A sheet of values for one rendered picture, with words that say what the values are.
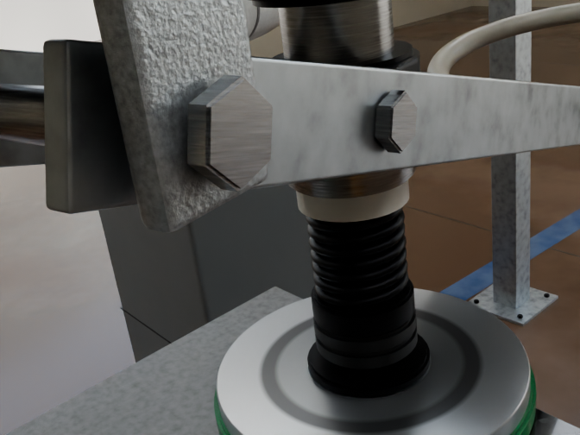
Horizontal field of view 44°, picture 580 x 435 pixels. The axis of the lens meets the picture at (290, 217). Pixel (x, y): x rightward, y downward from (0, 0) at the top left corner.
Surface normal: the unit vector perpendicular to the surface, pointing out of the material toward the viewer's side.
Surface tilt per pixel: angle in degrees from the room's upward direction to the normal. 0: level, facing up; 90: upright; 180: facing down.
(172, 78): 90
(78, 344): 0
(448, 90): 90
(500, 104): 90
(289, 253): 90
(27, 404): 0
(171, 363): 0
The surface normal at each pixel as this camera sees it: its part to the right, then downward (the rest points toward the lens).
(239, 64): 0.80, 0.14
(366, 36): 0.43, 0.30
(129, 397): -0.12, -0.91
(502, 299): -0.73, 0.35
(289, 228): 0.63, 0.23
